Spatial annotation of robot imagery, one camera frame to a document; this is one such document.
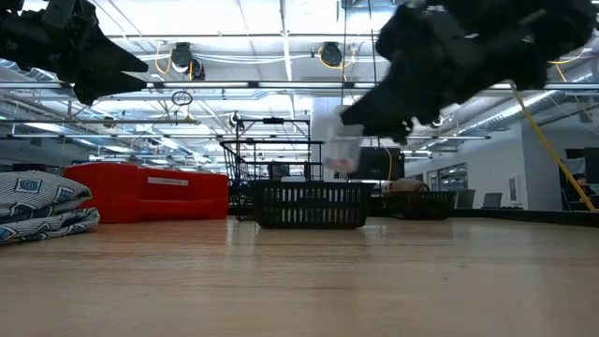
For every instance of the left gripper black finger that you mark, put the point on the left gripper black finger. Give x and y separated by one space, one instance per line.
107 58
103 86

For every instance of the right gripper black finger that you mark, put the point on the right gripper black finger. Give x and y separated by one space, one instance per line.
384 107
402 128

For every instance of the brown bandage roll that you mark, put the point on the brown bandage roll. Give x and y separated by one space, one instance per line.
407 186

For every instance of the clear white-capped pill bottle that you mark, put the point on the clear white-capped pill bottle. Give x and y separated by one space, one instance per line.
344 150

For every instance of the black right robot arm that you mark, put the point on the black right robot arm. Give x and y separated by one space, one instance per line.
571 28

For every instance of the black monitor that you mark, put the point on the black monitor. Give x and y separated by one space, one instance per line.
379 164

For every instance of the grey office chair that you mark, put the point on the grey office chair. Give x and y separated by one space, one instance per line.
465 199
492 200

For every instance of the red plastic case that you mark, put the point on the red plastic case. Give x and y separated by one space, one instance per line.
140 196

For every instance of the blue white patterned cushion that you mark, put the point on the blue white patterned cushion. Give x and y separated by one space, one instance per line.
42 194
51 227

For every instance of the black metal cart frame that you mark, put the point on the black metal cart frame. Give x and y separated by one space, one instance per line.
273 121

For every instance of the grey overhead rail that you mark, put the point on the grey overhead rail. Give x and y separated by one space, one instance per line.
234 85

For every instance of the black aluminium table frame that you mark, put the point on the black aluminium table frame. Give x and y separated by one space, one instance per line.
515 217

